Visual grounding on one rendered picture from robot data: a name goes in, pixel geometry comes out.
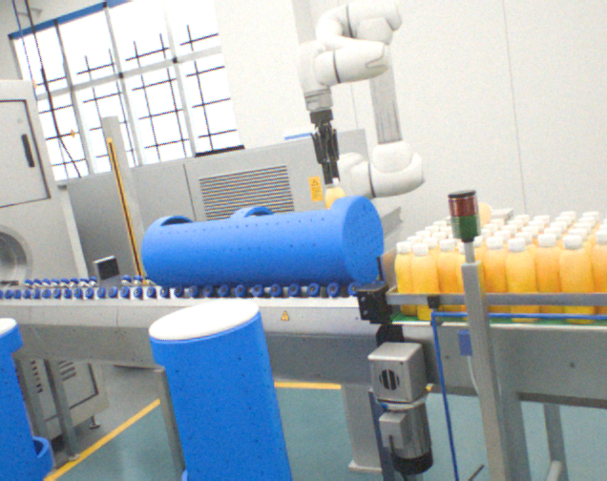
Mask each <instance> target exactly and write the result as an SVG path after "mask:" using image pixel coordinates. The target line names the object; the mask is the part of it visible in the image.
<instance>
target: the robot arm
mask: <svg viewBox="0 0 607 481"><path fill-rule="evenodd" d="M399 5H400V4H398V1H397V0H358V1H355V2H351V4H348V5H344V6H341V7H338V8H335V9H332V10H328V11H326V12H324V13H323V14H322V16H321V17H320V19H319V21H318V23H317V25H316V36H317V40H310V41H305V42H303V44H302V45H301V46H300V47H299V48H298V49H297V71H298V77H299V82H300V85H301V88H302V90H303V98H304V104H305V109H306V110H307V111H308V112H311V113H308V114H309V120H311V124H315V131H314V132H311V136H312V139H313V143H314V148H315V154H316V159H317V162H318V163H319V164H322V170H323V176H324V185H331V183H334V181H333V179H334V178H337V179H338V182H339V183H338V185H339V186H338V187H339V188H341V189H342V190H343V192H344V194H345V195H346V196H347V197H351V196H364V197H366V198H368V199H374V198H386V197H394V196H400V195H403V194H406V193H410V192H412V191H414V190H416V189H417V188H419V187H420V186H422V184H423V183H424V182H426V162H425V160H424V159H422V157H420V156H419V155H418V153H417V154H414V153H413V152H412V149H411V146H410V145H409V144H408V143H406V142H405V141H403V139H402V131H401V124H400V116H399V110H398V103H397V96H396V89H395V80H394V72H393V66H392V58H391V51H390V46H389V44H391V42H392V39H393V32H394V31H397V30H398V29H399V28H400V26H402V23H403V16H402V13H401V9H399ZM357 39H358V40H357ZM364 80H368V86H369V92H370V99H371V106H372V112H373V119H374V126H375V133H377V139H378V145H377V146H375V148H374V149H373V151H372V161H364V159H363V157H362V156H359V155H358V154H354V153H349V154H346V155H341V156H340V155H339V146H338V139H337V129H336V128H335V129H333V128H332V125H331V121H333V120H334V117H333V112H332V109H330V108H332V107H333V106H334V105H333V98H332V92H331V87H332V86H334V85H337V84H341V83H352V82H359V81H364ZM328 156H329V159H330V161H329V162H328Z"/></svg>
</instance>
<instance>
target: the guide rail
mask: <svg viewBox="0 0 607 481"><path fill-rule="evenodd" d="M429 294H438V297H440V304H441V305H465V296H464V293H387V294H386V296H387V304H420V305H428V298H427V296H428V295H429ZM486 295H487V304H488V305H574V306H607V293H560V292H524V293H486Z"/></svg>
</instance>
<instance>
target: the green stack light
mask: <svg viewBox="0 0 607 481"><path fill-rule="evenodd" d="M450 227H451V233H452V238H453V239H455V240H467V239H474V238H478V237H480V236H481V234H482V229H481V221H480V213H477V214H474V215H468V216H462V217H451V216H450Z"/></svg>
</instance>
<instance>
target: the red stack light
mask: <svg viewBox="0 0 607 481"><path fill-rule="evenodd" d="M448 206H449V213H450V216H451V217H462V216H468V215H474V214H477V213H479V208H478V207H479V206H478V197H477V195H476V194H475V196H472V197H466V198H460V199H449V198H448Z"/></svg>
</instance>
